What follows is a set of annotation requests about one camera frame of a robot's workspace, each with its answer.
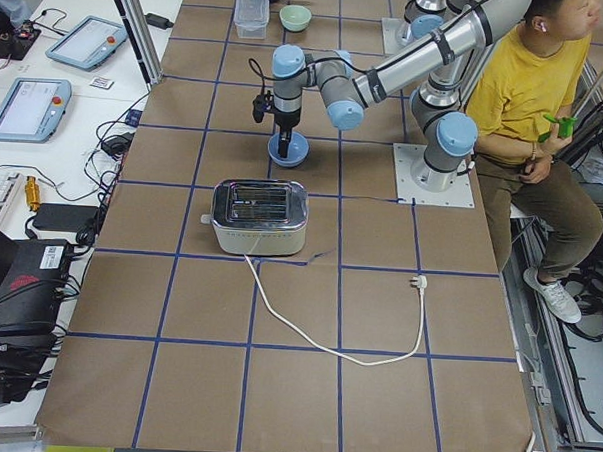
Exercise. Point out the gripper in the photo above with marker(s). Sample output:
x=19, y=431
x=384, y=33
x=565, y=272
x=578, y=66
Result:
x=285, y=120

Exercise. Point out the blue bowl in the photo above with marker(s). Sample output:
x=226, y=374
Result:
x=298, y=150

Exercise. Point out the green bowl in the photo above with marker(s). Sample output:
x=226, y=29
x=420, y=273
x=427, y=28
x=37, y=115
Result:
x=295, y=18

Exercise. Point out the white toaster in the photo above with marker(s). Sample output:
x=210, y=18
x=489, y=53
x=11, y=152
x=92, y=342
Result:
x=259, y=217

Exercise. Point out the clear plastic container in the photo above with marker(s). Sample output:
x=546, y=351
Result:
x=251, y=18

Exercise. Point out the upper teach pendant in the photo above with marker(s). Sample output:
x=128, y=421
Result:
x=89, y=44

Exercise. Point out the teach pendant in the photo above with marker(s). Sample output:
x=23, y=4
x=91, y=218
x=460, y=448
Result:
x=33, y=108
x=89, y=44

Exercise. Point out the person in yellow shirt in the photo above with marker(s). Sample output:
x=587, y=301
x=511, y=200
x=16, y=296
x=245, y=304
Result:
x=529, y=84

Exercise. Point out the black power adapter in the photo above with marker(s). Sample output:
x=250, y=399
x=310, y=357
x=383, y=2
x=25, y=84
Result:
x=64, y=218

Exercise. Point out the lower teach pendant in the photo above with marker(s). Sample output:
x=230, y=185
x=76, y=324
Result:
x=33, y=108

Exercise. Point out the black laptop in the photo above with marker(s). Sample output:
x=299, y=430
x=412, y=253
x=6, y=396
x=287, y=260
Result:
x=31, y=273

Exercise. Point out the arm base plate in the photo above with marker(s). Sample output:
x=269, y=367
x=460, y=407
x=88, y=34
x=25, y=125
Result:
x=416, y=183
x=389, y=39

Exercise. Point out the aluminium frame post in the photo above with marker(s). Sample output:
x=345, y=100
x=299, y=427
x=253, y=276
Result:
x=133, y=19

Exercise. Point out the green handled stick tool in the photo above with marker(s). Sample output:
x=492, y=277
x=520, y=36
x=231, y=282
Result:
x=565, y=125

